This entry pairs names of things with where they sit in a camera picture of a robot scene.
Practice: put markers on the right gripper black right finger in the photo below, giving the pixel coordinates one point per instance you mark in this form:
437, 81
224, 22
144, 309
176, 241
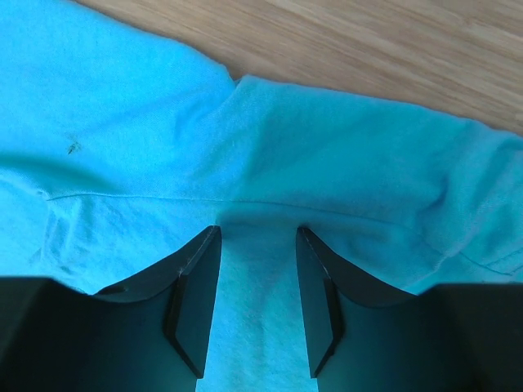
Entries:
365, 335

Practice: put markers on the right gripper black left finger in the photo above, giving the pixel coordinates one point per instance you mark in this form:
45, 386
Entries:
148, 332

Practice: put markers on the blue t shirt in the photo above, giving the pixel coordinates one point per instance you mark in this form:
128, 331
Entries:
118, 146

